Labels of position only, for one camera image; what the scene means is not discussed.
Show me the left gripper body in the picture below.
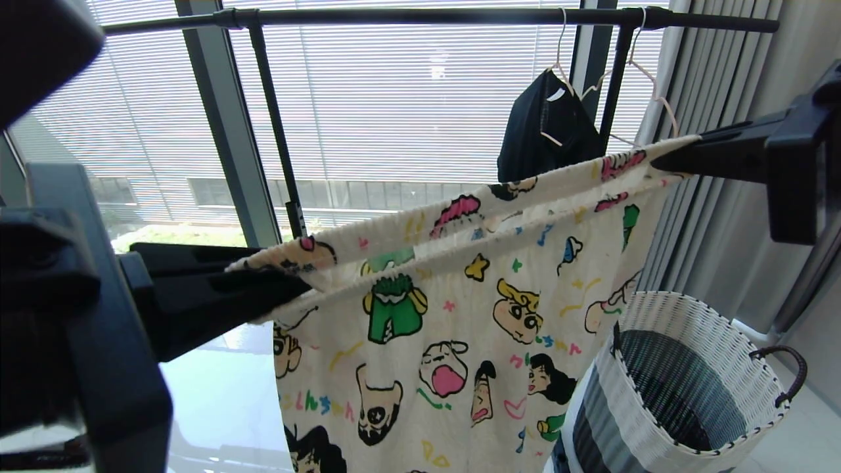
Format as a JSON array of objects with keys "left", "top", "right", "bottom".
[{"left": 0, "top": 164, "right": 173, "bottom": 473}]

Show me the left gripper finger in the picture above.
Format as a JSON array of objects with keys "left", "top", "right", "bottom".
[
  {"left": 135, "top": 266, "right": 313, "bottom": 362},
  {"left": 129, "top": 242, "right": 263, "bottom": 273}
]

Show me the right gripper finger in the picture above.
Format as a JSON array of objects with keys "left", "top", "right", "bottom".
[
  {"left": 650, "top": 135, "right": 769, "bottom": 185},
  {"left": 696, "top": 110, "right": 789, "bottom": 142}
]

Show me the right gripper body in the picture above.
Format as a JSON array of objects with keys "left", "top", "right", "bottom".
[{"left": 765, "top": 59, "right": 841, "bottom": 245}]

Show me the pink clothes hanger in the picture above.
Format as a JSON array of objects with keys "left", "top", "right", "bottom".
[
  {"left": 581, "top": 8, "right": 681, "bottom": 148},
  {"left": 539, "top": 8, "right": 579, "bottom": 148}
]

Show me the black garment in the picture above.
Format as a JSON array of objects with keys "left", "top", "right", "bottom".
[{"left": 497, "top": 69, "right": 608, "bottom": 183}]

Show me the cream printed garment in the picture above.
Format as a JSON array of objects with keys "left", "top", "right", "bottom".
[{"left": 225, "top": 135, "right": 700, "bottom": 473}]

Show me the white laundry basket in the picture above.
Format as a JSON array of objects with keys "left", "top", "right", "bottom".
[{"left": 552, "top": 291, "right": 807, "bottom": 473}]

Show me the black clothes rack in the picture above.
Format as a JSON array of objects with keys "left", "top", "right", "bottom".
[{"left": 102, "top": 7, "right": 781, "bottom": 240}]

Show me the beige curtain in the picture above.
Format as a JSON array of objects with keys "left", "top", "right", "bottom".
[{"left": 634, "top": 0, "right": 841, "bottom": 336}]

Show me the window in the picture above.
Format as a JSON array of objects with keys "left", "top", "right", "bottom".
[{"left": 0, "top": 0, "right": 671, "bottom": 254}]

